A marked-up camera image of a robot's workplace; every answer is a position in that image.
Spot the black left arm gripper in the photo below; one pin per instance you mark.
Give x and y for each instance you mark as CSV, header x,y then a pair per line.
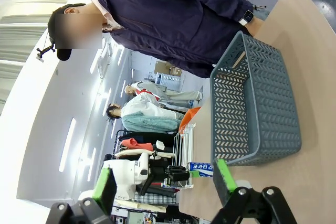
x,y
173,174

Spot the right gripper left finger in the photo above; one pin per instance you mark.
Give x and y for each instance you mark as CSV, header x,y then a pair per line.
x,y
103,184

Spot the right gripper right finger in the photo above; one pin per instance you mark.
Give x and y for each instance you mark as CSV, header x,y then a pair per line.
x,y
223,182

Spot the blue Pocari Sweat can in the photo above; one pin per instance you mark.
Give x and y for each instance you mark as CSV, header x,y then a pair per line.
x,y
200,169

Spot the person left forearm navy sleeve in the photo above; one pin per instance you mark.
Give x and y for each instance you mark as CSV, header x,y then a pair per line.
x,y
233,1

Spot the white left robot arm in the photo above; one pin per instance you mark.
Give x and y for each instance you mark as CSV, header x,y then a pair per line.
x,y
123,179

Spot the person left hand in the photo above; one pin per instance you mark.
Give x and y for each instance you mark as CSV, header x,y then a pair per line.
x,y
256,26

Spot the white ceiling light strip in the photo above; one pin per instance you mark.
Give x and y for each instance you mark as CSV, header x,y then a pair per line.
x,y
92,163
67,145

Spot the cream garment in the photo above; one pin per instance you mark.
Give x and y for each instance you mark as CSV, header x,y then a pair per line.
x,y
136,153

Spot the plaid cloth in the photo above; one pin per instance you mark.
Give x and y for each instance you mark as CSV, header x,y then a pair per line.
x,y
155,198

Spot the coral red garment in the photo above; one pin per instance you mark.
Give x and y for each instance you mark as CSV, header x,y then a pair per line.
x,y
136,144

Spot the orange cloth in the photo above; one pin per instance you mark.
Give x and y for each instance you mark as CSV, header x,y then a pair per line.
x,y
190,116

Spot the mannequin in white coat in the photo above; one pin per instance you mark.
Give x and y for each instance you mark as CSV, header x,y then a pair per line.
x,y
147,113

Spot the mannequin in grey clothes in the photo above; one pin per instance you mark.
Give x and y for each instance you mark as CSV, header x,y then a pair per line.
x,y
168,91

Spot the grey plastic basket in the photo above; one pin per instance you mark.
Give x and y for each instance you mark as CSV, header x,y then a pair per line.
x,y
273,103

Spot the white slatted crate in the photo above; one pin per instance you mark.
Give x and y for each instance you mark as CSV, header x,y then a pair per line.
x,y
168,79

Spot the brown cardboard box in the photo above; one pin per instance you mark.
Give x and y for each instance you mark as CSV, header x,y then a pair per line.
x,y
168,68

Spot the person in navy jacket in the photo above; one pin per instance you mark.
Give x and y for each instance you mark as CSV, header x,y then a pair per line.
x,y
170,19

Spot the white smartwatch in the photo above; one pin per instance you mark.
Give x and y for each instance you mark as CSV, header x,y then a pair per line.
x,y
247,16

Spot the black ceiling camera mount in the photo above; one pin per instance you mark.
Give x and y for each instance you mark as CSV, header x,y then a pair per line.
x,y
46,50

